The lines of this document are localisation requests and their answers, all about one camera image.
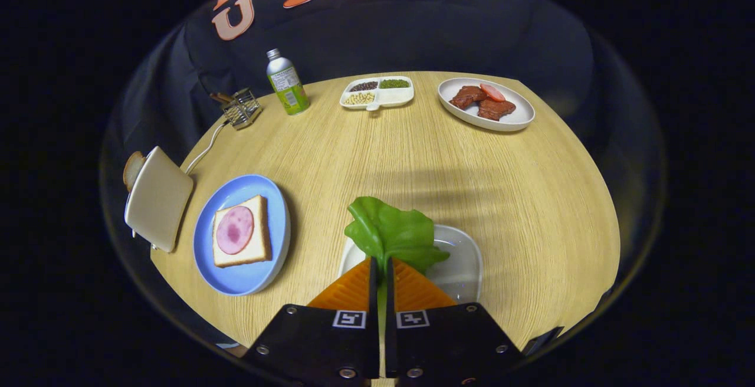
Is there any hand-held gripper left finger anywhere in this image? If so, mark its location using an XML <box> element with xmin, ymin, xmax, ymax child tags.
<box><xmin>243</xmin><ymin>257</ymin><xmax>381</xmax><ymax>385</ymax></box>

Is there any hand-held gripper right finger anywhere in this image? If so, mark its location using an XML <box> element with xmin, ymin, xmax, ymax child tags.
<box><xmin>385</xmin><ymin>257</ymin><xmax>523</xmax><ymax>385</ymax></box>

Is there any green lettuce leaf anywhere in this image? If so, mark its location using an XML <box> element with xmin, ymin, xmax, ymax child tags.
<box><xmin>344</xmin><ymin>196</ymin><xmax>450</xmax><ymax>340</ymax></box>

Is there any toasted bread slice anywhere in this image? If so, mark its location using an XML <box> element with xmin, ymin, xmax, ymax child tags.
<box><xmin>123</xmin><ymin>151</ymin><xmax>146</xmax><ymax>192</ymax></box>

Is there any white square plate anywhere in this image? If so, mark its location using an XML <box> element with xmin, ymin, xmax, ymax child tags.
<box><xmin>338</xmin><ymin>224</ymin><xmax>483</xmax><ymax>305</ymax></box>

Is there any blue round plate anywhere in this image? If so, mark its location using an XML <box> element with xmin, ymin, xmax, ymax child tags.
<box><xmin>193</xmin><ymin>175</ymin><xmax>291</xmax><ymax>297</ymax></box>

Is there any white bread slice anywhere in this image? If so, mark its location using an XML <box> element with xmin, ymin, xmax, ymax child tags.
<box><xmin>212</xmin><ymin>195</ymin><xmax>273</xmax><ymax>268</ymax></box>

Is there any pink ham slice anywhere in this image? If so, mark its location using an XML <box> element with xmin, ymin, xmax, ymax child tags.
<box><xmin>216</xmin><ymin>206</ymin><xmax>255</xmax><ymax>255</ymax></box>

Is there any white toaster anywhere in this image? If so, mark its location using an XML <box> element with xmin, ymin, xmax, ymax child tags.
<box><xmin>124</xmin><ymin>146</ymin><xmax>194</xmax><ymax>253</ymax></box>

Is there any white oval plate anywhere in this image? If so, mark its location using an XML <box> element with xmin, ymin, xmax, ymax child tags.
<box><xmin>438</xmin><ymin>77</ymin><xmax>536</xmax><ymax>132</ymax></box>

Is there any brown meat piece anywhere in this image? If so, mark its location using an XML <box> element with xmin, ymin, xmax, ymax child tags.
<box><xmin>478</xmin><ymin>99</ymin><xmax>517</xmax><ymax>121</ymax></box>
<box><xmin>449</xmin><ymin>85</ymin><xmax>488</xmax><ymax>110</ymax></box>

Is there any white divided dish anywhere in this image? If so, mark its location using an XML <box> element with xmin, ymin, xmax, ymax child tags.
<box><xmin>340</xmin><ymin>76</ymin><xmax>415</xmax><ymax>111</ymax></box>

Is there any silver bottle with green label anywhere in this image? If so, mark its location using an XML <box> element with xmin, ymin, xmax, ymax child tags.
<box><xmin>265</xmin><ymin>48</ymin><xmax>310</xmax><ymax>116</ymax></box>

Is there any white toaster cable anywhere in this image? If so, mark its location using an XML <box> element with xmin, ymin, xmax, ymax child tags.
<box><xmin>185</xmin><ymin>120</ymin><xmax>231</xmax><ymax>174</ymax></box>

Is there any metal wire holder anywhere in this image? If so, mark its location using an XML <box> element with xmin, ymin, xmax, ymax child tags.
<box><xmin>211</xmin><ymin>87</ymin><xmax>263</xmax><ymax>130</ymax></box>

